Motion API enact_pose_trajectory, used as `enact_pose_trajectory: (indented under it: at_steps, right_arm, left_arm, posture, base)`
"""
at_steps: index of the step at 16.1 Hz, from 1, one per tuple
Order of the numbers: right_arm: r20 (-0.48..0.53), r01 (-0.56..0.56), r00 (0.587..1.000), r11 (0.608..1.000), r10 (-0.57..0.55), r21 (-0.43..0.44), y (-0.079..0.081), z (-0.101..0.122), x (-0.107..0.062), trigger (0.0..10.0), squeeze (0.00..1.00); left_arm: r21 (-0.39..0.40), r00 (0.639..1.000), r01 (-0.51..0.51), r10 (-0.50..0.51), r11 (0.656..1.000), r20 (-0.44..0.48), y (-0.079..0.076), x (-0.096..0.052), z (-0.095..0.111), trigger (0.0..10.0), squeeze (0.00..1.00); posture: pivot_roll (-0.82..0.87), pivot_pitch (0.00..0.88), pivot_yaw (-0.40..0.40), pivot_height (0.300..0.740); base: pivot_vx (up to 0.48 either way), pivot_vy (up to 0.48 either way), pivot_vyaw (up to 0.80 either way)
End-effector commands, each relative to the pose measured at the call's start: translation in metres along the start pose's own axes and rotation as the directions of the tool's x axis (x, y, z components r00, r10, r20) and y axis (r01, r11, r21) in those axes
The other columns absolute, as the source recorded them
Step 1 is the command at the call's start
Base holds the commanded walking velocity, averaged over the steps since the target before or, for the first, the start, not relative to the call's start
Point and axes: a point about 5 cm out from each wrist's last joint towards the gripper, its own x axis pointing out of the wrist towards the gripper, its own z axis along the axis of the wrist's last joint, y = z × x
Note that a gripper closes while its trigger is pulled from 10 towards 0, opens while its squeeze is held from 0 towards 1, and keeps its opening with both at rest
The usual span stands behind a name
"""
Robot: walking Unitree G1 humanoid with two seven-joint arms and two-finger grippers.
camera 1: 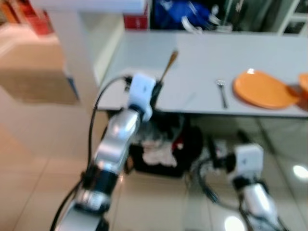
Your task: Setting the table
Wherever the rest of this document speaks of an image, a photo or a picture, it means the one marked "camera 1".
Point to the red box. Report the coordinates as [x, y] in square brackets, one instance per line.
[136, 22]

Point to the metal spoon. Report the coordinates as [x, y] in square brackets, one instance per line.
[169, 65]

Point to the white pillar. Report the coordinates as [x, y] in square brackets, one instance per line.
[74, 53]

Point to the black bin with cloth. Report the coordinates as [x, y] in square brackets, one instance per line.
[187, 144]

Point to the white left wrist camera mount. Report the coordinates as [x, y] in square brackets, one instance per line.
[141, 94]

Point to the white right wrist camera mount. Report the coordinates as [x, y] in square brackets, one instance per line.
[246, 160]

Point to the metal fork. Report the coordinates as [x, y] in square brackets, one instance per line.
[222, 94]

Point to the orange plate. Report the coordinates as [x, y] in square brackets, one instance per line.
[264, 90]

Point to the blue bag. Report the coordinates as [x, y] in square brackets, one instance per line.
[180, 14]

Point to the orange bowl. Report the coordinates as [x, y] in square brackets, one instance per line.
[304, 84]

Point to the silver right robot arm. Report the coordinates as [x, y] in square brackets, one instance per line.
[260, 204]

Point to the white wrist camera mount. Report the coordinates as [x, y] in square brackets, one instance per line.
[141, 94]
[246, 160]

